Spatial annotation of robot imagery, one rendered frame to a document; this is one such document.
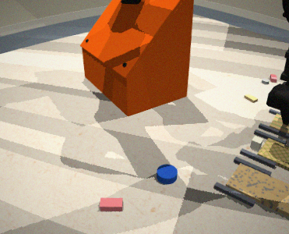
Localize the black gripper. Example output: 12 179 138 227
266 48 289 125

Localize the yellow crosshatch-patterned flat strip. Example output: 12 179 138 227
257 138 289 170

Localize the blue short cylinder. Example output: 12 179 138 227
157 164 178 184

